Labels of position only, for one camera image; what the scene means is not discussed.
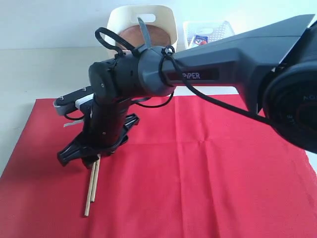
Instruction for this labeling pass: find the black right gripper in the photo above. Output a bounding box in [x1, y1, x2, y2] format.
[57, 61, 139, 169]

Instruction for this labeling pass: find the short wooden chopstick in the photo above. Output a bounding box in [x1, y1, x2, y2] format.
[90, 154, 101, 202]

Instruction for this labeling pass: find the long wooden chopstick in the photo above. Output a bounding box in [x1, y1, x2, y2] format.
[84, 162, 96, 217]

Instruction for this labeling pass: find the red cloth mat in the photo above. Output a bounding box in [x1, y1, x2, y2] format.
[0, 96, 317, 238]

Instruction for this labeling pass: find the brown wooden plate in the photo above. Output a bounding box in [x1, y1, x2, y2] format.
[119, 24, 171, 47]

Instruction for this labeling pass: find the steel table knife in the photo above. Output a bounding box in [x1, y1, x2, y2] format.
[137, 17, 152, 49]

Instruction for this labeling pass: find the blue white milk carton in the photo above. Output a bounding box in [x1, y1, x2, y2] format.
[189, 35, 209, 48]

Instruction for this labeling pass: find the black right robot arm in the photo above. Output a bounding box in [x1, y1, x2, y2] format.
[53, 14, 317, 167]

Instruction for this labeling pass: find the cream plastic bin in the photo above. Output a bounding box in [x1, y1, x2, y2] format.
[106, 5, 178, 49]

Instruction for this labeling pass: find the white lattice plastic basket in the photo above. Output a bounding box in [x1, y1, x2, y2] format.
[183, 21, 235, 49]

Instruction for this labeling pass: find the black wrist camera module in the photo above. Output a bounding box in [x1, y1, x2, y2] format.
[53, 86, 94, 116]

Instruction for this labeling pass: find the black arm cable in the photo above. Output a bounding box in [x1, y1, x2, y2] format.
[95, 27, 149, 60]

